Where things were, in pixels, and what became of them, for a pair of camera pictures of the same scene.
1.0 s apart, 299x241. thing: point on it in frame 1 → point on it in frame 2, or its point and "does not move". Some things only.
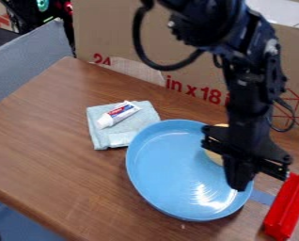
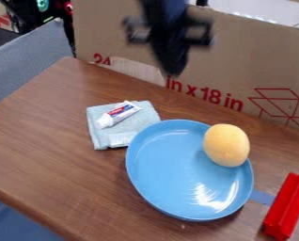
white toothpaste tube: [118, 114] does not move
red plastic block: [288, 207] does not move
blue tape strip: [262, 197] does not move
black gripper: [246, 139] → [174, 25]
